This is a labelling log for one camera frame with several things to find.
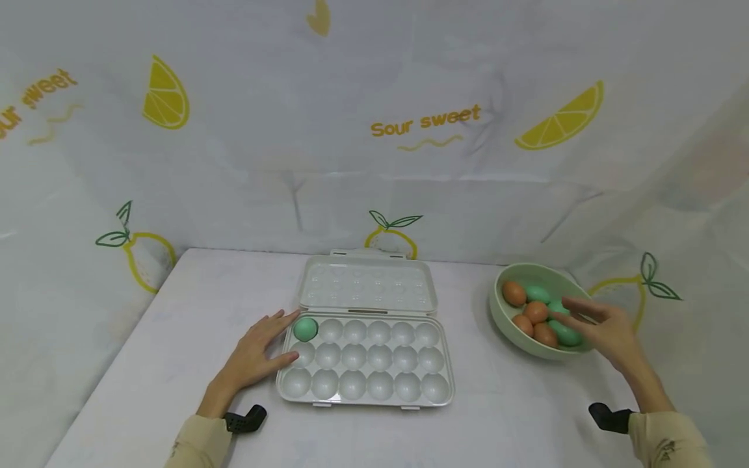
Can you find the brown egg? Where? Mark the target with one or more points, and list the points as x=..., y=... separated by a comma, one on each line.
x=535, y=312
x=514, y=293
x=545, y=335
x=522, y=324

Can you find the person's right fingers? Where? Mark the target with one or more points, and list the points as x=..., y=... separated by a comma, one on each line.
x=585, y=309

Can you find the green egg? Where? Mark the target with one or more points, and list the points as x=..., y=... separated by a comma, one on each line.
x=556, y=307
x=563, y=333
x=537, y=294
x=305, y=329

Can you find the person's right hand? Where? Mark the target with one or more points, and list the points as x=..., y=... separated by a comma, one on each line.
x=614, y=335

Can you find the white plastic egg box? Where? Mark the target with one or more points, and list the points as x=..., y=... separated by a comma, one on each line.
x=380, y=364

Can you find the person's right forearm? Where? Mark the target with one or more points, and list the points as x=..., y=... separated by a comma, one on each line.
x=661, y=422

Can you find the black wrist band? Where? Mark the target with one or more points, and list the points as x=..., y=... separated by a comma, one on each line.
x=610, y=418
x=246, y=420

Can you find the person's left forearm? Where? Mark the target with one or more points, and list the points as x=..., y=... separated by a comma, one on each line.
x=202, y=435

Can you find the person's left hand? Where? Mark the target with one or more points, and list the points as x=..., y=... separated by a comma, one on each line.
x=251, y=356

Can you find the pale green bowl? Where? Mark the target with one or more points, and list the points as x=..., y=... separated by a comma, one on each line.
x=504, y=325

